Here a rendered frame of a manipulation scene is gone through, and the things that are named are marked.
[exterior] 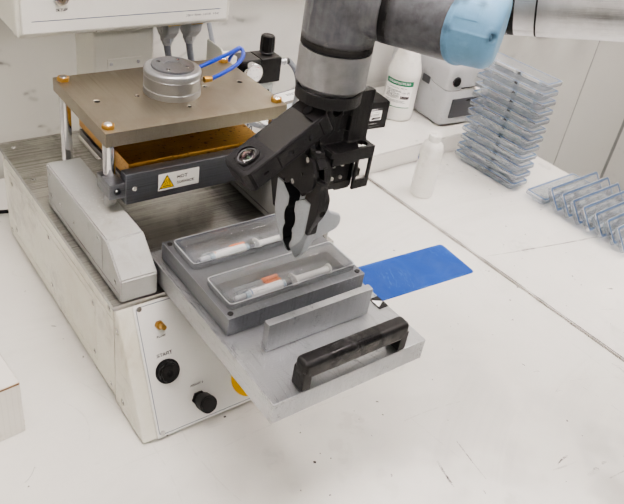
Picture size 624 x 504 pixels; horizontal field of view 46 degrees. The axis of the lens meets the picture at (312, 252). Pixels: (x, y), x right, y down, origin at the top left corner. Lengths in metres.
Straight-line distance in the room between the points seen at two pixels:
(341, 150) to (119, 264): 0.32
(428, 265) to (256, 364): 0.66
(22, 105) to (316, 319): 0.87
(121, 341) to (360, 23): 0.50
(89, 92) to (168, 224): 0.21
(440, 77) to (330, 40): 1.12
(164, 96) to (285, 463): 0.52
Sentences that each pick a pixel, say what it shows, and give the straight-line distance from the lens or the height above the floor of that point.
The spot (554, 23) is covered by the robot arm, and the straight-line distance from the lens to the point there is 0.81.
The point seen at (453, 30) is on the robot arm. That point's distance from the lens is 0.69.
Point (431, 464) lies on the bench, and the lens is 1.05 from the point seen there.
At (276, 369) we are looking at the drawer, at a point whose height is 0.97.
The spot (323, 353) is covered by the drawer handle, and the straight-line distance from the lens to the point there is 0.78.
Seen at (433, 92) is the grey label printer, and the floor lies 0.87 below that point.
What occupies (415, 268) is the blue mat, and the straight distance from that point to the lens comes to 1.39.
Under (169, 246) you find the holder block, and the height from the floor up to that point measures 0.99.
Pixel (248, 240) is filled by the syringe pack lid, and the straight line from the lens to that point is 0.93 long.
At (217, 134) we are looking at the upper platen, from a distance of 1.06.
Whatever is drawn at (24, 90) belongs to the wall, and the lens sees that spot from 1.52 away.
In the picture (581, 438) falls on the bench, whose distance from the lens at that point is 1.18.
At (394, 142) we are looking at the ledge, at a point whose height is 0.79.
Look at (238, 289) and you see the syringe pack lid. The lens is 0.85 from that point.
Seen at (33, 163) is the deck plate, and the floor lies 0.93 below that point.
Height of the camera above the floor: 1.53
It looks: 35 degrees down
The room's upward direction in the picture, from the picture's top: 10 degrees clockwise
